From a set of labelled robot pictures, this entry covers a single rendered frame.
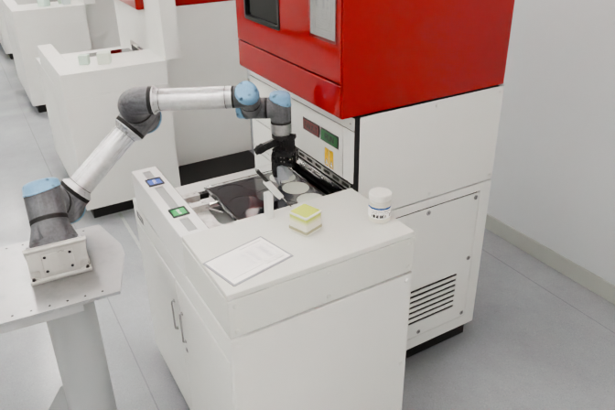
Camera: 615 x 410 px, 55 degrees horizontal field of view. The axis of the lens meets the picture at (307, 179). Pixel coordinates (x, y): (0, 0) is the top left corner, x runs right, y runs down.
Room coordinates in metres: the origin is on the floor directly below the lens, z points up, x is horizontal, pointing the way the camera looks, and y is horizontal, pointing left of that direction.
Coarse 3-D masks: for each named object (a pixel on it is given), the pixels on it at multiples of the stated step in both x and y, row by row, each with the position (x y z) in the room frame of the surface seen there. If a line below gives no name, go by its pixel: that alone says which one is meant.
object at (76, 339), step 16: (64, 320) 1.52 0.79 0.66; (80, 320) 1.54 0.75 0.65; (96, 320) 1.60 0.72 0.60; (64, 336) 1.52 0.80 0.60; (80, 336) 1.54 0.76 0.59; (96, 336) 1.58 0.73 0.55; (64, 352) 1.52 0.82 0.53; (80, 352) 1.53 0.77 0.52; (96, 352) 1.57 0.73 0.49; (64, 368) 1.53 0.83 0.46; (80, 368) 1.53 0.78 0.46; (96, 368) 1.56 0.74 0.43; (64, 384) 1.54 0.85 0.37; (80, 384) 1.52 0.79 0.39; (96, 384) 1.55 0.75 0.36; (64, 400) 1.57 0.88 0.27; (80, 400) 1.52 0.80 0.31; (96, 400) 1.54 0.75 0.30; (112, 400) 1.59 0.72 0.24
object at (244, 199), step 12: (288, 168) 2.15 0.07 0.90; (240, 180) 2.05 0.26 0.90; (252, 180) 2.05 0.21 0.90; (300, 180) 2.04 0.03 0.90; (216, 192) 1.95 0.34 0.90; (228, 192) 1.95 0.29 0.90; (240, 192) 1.95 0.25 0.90; (252, 192) 1.95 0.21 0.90; (312, 192) 1.94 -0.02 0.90; (228, 204) 1.86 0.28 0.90; (240, 204) 1.86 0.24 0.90; (252, 204) 1.86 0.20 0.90; (276, 204) 1.85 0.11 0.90; (240, 216) 1.77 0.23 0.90
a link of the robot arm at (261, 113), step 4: (264, 100) 1.98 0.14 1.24; (260, 104) 1.94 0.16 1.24; (264, 104) 1.97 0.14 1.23; (236, 108) 1.97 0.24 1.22; (240, 108) 1.96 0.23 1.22; (260, 108) 1.95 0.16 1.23; (264, 108) 1.96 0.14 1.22; (236, 112) 1.96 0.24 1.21; (240, 112) 1.96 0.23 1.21; (244, 112) 1.94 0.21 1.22; (248, 112) 1.92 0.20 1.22; (252, 112) 1.92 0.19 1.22; (256, 112) 1.94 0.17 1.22; (260, 112) 1.96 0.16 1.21; (264, 112) 1.96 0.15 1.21; (240, 116) 1.97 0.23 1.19; (244, 116) 1.97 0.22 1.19; (248, 116) 1.97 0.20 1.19; (252, 116) 1.96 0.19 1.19; (256, 116) 1.97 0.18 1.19; (260, 116) 1.97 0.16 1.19; (264, 116) 1.97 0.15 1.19
